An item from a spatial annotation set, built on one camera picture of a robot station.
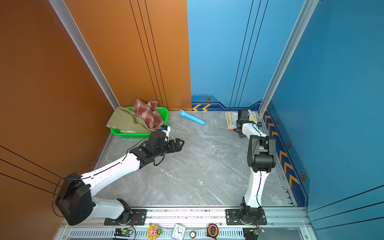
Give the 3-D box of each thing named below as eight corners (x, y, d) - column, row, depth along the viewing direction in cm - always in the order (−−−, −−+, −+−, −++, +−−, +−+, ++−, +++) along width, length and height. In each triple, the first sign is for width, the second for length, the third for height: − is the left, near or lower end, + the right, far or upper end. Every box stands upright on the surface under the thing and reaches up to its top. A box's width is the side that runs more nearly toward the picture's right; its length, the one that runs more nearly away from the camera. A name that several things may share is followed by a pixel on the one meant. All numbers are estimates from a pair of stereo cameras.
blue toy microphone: (178, 115, 121) (178, 112, 118) (181, 112, 123) (180, 109, 120) (203, 126, 114) (203, 122, 110) (205, 123, 116) (206, 119, 113)
